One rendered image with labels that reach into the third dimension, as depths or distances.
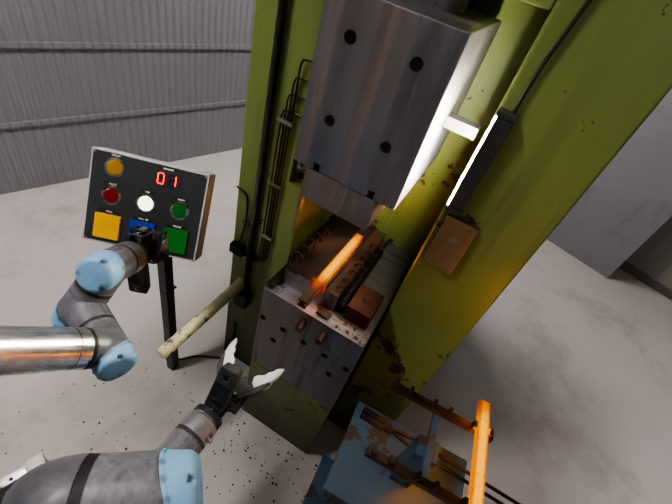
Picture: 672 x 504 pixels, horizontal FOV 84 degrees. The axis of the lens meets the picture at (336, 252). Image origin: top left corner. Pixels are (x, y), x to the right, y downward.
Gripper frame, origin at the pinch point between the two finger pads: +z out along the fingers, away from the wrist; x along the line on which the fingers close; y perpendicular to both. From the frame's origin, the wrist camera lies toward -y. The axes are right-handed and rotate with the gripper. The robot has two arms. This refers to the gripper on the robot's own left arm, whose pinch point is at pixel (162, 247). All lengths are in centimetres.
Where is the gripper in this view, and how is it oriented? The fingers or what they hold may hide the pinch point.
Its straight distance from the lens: 116.3
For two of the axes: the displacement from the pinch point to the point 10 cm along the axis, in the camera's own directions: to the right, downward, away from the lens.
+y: 2.4, -9.5, -1.9
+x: -9.7, -2.2, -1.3
